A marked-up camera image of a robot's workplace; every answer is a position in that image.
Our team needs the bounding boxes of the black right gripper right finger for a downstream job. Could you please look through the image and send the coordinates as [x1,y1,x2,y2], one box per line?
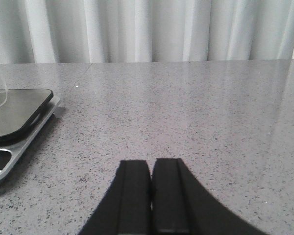
[152,158,263,235]

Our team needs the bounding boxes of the white pleated curtain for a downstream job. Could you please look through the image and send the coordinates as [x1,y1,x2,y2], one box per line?
[0,0,294,64]

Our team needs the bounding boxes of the silver black kitchen scale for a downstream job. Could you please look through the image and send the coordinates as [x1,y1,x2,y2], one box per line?
[0,89,60,184]

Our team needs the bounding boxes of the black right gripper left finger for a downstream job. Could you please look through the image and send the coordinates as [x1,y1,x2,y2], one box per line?
[79,160,151,235]

